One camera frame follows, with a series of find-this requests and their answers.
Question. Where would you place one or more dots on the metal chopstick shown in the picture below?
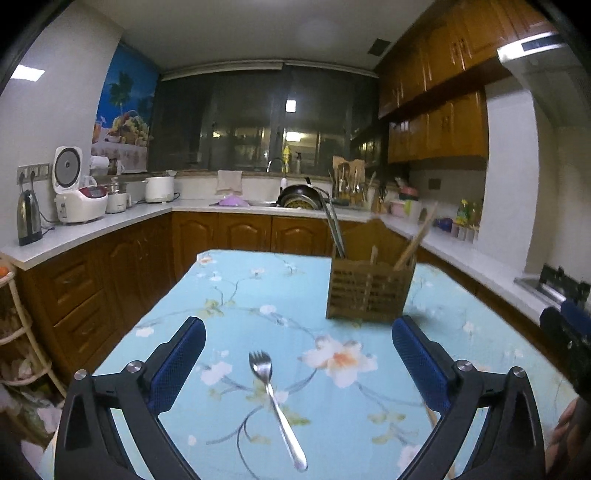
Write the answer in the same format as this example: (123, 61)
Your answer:
(332, 228)
(338, 235)

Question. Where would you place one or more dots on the ceiling vent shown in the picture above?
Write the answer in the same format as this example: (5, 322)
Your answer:
(379, 47)

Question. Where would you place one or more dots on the purple plastic lid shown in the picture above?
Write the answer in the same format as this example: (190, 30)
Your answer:
(234, 201)

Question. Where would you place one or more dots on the floral blue tablecloth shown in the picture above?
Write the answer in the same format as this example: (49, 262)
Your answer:
(231, 286)

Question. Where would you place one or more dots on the steel electric kettle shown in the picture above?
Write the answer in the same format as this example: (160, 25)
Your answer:
(28, 219)

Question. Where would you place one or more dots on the group of condiment bottles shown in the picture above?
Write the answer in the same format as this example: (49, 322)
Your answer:
(468, 221)

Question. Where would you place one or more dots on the yellow bottle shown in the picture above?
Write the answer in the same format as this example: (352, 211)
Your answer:
(286, 159)

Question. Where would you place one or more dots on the white rice cooker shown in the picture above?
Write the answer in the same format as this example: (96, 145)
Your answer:
(76, 189)

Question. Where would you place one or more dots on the wooden slatted utensil holder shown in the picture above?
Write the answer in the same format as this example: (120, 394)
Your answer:
(369, 290)

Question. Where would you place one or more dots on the gas stove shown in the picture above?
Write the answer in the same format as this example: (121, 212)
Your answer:
(558, 284)

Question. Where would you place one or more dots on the countertop cutlery rack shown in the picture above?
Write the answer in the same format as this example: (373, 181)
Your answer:
(353, 182)

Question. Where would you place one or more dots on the white cooking pot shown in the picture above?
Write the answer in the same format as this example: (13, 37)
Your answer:
(159, 189)

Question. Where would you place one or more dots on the range hood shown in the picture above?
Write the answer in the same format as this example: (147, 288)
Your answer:
(549, 74)

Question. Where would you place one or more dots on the wooden cabinets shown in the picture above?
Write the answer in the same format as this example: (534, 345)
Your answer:
(443, 83)
(240, 233)

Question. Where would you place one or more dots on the tropical fruit wall poster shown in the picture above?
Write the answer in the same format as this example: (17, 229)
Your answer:
(127, 106)

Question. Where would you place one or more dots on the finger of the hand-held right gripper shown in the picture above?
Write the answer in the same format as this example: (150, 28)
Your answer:
(572, 318)

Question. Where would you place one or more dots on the black wok pan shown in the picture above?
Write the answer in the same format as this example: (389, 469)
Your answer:
(300, 196)

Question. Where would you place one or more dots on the wooden upper cabinets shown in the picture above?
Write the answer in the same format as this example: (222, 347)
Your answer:
(443, 83)

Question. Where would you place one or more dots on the kitchen faucet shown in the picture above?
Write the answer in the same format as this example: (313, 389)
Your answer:
(277, 164)

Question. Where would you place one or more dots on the black wall socket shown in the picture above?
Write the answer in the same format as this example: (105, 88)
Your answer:
(434, 184)

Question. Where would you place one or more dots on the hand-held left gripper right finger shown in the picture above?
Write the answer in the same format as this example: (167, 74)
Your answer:
(418, 364)

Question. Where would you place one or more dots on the small white appliance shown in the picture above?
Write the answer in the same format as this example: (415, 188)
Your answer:
(117, 198)

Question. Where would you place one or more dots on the beige hanging towel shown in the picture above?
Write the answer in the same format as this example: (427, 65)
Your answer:
(229, 182)

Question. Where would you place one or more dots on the metal fork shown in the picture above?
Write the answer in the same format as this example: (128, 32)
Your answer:
(277, 406)

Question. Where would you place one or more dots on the wall power socket strip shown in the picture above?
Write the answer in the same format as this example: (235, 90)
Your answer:
(33, 171)

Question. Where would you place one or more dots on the wooden lower cabinets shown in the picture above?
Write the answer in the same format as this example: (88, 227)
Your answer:
(240, 233)

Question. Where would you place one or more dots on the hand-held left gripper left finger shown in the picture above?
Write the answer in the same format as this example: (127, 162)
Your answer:
(178, 364)

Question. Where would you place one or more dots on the dark kitchen window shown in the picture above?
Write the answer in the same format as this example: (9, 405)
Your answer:
(258, 120)

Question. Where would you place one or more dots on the white kitchen countertop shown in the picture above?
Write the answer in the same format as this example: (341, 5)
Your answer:
(115, 221)

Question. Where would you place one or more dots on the person's right hand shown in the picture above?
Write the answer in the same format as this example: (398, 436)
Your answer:
(570, 438)

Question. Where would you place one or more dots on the ceiling light panel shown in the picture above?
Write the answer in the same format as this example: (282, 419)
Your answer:
(27, 74)

